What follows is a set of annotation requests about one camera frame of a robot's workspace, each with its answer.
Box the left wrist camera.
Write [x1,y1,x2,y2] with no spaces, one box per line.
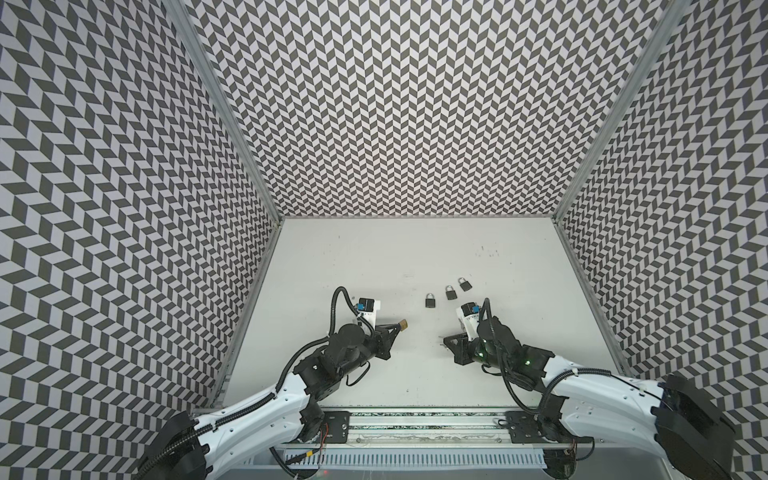
[356,297,381,332]

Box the right black corrugated cable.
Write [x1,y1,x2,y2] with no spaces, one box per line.
[479,298,613,415]

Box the left black corrugated cable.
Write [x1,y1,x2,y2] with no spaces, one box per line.
[327,286,376,340]

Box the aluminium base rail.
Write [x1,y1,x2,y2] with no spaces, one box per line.
[185,407,685,478]

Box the black padlock top with keys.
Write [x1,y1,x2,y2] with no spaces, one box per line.
[458,277,473,292]

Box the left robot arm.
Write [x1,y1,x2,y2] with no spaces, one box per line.
[133,320,408,479]

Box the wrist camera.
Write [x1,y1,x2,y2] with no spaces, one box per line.
[456,302,480,340]
[356,297,381,332]

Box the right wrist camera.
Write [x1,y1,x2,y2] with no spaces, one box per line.
[456,302,480,340]

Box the black corrugated cable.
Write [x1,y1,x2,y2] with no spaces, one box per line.
[479,298,613,415]
[327,286,376,340]

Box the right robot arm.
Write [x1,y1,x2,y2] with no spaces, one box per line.
[442,314,736,479]

